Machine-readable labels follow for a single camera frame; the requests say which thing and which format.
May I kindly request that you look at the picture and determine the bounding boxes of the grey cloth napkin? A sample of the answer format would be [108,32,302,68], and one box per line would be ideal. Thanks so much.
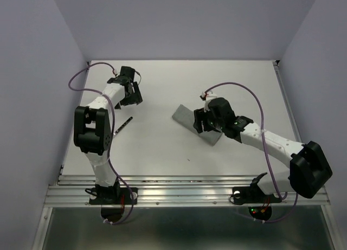
[172,104,222,146]

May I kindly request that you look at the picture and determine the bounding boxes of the black handled fork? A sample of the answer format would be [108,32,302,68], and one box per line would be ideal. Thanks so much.
[113,117,133,137]

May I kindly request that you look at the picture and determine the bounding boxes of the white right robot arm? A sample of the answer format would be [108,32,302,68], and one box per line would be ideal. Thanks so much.
[193,98,332,205]

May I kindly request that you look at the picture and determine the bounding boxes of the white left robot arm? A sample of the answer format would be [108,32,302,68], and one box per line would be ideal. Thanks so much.
[68,66,143,203]

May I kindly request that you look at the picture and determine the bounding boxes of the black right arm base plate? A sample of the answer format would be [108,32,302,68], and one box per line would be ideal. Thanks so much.
[229,186,282,206]

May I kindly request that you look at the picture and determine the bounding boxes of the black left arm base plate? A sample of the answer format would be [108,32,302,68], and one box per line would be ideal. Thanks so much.
[85,187,138,205]

